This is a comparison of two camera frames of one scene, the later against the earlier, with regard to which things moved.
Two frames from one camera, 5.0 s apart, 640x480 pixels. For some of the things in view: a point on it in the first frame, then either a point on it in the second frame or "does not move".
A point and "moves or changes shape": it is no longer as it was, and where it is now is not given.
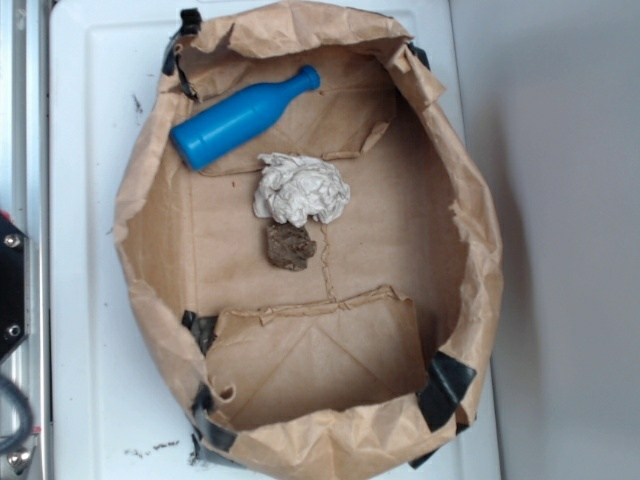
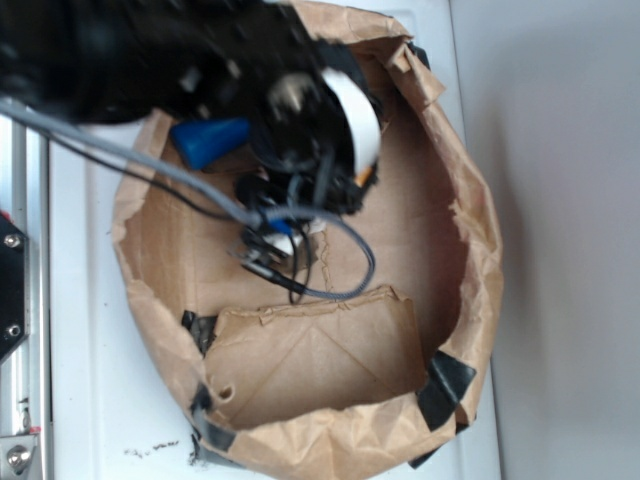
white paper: x=298 y=189 moves or changes shape
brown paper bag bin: x=363 y=359 does not move
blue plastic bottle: x=238 y=120 does not move
